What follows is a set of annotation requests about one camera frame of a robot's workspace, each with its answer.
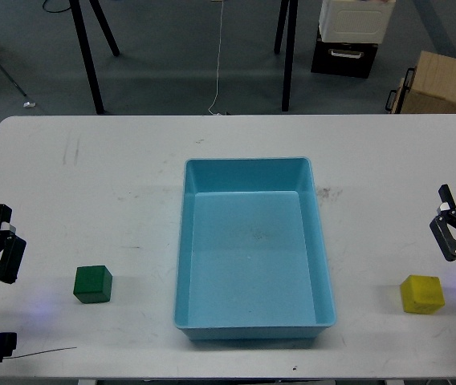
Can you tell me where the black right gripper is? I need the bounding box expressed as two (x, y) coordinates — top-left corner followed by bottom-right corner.
(430, 184), (456, 261)

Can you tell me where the yellow cube block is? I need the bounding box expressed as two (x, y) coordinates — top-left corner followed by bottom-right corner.
(400, 275), (446, 314)

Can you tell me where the green cube block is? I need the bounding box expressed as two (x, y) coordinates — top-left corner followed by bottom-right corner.
(73, 265), (112, 304)

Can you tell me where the cardboard box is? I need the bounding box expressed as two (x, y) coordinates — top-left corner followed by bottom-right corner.
(393, 51), (456, 114)

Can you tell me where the white storage box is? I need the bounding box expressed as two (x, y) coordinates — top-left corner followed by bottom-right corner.
(319, 1), (396, 44)

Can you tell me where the blue plastic bin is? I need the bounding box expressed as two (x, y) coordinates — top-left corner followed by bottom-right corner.
(174, 157), (336, 340)

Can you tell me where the black left table leg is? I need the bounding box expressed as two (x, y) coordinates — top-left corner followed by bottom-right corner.
(67, 0), (121, 116)

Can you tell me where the black table leg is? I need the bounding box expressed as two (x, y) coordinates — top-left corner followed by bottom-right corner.
(67, 0), (121, 116)
(273, 0), (299, 112)

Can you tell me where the black right table leg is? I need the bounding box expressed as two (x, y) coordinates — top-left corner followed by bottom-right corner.
(273, 0), (299, 112)

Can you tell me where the black cable tie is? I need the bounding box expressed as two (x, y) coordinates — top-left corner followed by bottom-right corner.
(5, 346), (77, 359)

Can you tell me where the white hanging cable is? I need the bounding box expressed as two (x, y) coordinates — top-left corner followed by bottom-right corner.
(207, 0), (226, 116)

